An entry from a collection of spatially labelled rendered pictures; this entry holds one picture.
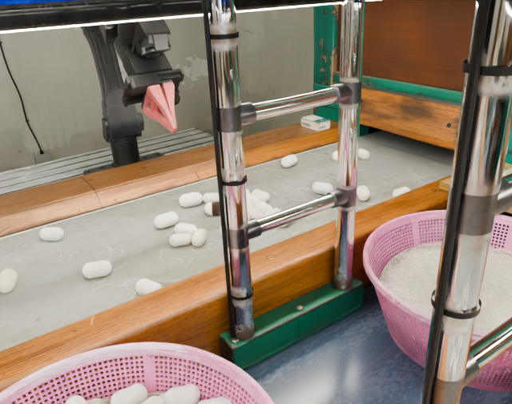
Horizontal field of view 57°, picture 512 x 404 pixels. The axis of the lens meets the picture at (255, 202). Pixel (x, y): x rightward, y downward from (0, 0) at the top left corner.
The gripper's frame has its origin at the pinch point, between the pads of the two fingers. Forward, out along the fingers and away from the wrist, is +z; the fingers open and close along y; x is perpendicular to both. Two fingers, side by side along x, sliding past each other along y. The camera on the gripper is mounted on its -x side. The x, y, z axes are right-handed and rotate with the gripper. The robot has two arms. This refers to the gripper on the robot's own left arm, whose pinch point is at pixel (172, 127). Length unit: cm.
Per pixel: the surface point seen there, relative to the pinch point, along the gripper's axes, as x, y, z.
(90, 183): 11.3, -13.5, 0.6
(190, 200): 2.1, -2.2, 12.9
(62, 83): 145, 25, -133
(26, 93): 146, 6, -131
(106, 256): -0.9, -18.3, 18.5
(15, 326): -6.3, -31.0, 24.7
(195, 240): -5.7, -7.5, 22.2
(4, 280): -3.0, -30.6, 18.0
